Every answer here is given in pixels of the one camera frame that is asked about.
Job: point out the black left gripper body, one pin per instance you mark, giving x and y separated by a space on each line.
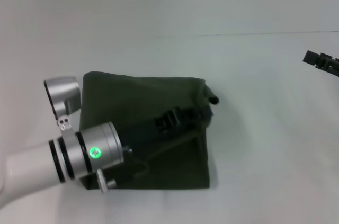
148 131

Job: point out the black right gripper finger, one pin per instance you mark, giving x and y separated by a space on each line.
311 58

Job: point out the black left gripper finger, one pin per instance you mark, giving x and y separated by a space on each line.
201 115

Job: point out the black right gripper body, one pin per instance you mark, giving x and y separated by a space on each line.
331 66

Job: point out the dark green shirt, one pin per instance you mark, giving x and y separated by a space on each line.
172 160

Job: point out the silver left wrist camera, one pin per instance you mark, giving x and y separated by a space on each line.
63 94

